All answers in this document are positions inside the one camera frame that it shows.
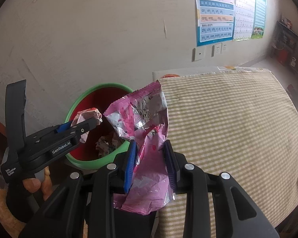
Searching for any green-rimmed red trash bin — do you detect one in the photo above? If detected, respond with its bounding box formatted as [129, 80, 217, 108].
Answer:
[65, 83, 133, 170]

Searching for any dark side table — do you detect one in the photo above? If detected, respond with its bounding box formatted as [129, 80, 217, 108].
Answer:
[271, 21, 298, 74]

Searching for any white double wall socket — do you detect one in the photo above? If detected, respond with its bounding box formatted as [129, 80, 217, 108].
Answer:
[212, 43, 227, 57]

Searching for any red white wrapper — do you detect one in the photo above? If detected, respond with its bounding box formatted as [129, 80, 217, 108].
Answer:
[71, 107, 103, 143]

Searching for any person's left hand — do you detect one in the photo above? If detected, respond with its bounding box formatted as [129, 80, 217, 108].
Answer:
[22, 167, 53, 201]

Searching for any blue pinyin wall poster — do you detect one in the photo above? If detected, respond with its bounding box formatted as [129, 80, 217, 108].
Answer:
[195, 0, 235, 47]

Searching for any green number wall poster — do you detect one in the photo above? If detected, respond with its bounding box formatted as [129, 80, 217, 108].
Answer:
[251, 0, 266, 39]

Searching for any white chart wall poster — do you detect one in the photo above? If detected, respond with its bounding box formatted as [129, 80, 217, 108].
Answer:
[234, 0, 255, 40]

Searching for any pink foil snack bag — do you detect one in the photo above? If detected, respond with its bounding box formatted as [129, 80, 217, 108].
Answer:
[104, 81, 173, 215]

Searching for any red box under table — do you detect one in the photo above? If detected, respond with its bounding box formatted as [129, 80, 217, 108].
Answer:
[277, 49, 289, 66]

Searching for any beige checkered tablecloth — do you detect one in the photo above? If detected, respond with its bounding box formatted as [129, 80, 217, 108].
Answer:
[159, 69, 298, 226]

